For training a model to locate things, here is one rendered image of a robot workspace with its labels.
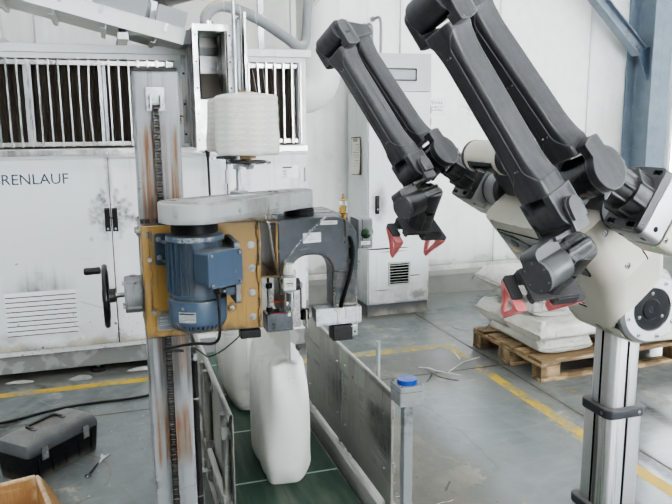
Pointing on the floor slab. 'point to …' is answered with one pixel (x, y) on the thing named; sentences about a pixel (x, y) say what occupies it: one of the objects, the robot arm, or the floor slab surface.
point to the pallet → (541, 366)
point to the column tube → (171, 149)
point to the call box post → (406, 454)
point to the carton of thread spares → (27, 491)
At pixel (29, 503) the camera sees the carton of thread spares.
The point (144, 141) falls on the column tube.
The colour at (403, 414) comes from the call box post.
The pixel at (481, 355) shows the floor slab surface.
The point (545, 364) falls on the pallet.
